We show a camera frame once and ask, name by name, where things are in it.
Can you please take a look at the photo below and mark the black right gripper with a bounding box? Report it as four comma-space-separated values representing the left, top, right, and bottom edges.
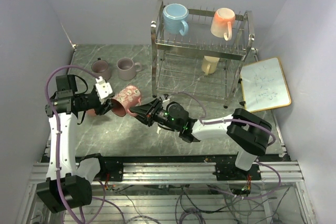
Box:
129, 99, 180, 132

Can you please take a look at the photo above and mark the salmon pink mug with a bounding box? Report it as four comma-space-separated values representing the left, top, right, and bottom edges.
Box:
86, 109, 96, 116

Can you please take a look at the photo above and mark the red mug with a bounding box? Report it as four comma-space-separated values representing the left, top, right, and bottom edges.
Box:
111, 85, 142, 117

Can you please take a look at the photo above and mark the dark mauve mug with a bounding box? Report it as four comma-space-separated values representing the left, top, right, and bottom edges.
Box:
91, 58, 111, 80

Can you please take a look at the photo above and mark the light purple mug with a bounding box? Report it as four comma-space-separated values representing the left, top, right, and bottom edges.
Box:
117, 57, 142, 80

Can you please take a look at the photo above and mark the cream yellow mug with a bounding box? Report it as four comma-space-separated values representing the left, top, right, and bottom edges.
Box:
202, 56, 219, 76

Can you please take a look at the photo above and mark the blue mug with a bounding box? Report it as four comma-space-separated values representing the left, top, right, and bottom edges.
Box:
163, 3, 189, 36

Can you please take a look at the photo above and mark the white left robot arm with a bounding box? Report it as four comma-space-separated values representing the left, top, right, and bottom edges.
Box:
37, 74, 113, 214

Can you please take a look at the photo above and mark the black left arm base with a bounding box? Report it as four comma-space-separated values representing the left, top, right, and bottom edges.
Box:
77, 153, 123, 182

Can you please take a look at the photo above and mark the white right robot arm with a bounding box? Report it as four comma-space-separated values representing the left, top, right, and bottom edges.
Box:
130, 99, 276, 180

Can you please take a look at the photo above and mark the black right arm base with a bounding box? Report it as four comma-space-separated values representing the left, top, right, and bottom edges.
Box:
213, 162, 261, 181

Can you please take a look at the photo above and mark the metal two-tier dish rack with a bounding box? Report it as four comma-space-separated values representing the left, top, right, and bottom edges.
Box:
151, 0, 255, 108

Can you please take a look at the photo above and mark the orange white mug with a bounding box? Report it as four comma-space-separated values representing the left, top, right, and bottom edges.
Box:
211, 8, 235, 41

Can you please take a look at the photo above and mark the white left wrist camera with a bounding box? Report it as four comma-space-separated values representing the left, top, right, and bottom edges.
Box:
94, 76, 114, 104

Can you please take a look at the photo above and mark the aluminium mounting rail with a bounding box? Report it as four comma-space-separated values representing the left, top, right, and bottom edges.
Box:
28, 161, 305, 185

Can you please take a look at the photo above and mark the wire shelf with cables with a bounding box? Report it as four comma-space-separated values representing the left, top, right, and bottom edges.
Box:
16, 182, 317, 223

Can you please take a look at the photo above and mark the whiteboard with yellow frame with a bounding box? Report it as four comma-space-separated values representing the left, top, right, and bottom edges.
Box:
240, 58, 291, 112

